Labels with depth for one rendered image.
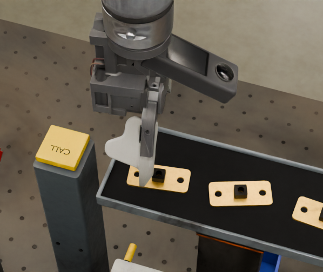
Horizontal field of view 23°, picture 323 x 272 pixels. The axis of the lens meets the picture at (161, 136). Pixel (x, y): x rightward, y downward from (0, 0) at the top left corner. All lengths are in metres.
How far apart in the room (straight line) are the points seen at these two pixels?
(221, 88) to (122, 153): 0.14
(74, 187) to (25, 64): 0.75
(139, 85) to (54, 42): 1.01
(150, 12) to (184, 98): 0.98
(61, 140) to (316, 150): 0.72
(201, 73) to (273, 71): 1.88
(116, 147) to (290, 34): 1.99
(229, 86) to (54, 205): 0.42
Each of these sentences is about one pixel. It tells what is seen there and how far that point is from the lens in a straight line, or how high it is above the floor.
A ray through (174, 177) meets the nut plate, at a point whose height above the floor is 1.16.
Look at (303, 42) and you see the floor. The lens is 2.86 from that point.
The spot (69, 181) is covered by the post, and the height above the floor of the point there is 1.13.
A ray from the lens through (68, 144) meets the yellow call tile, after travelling 1.12.
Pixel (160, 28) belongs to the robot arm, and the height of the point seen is 1.48.
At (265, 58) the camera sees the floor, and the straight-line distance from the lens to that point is 2.79.
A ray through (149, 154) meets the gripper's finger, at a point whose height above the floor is 1.32.
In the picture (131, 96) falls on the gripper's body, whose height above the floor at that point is 1.38.
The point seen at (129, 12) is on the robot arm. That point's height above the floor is 1.51.
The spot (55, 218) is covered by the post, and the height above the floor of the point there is 1.00.
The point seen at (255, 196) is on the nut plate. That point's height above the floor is 1.16.
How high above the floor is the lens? 2.07
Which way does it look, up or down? 54 degrees down
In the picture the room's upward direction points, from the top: straight up
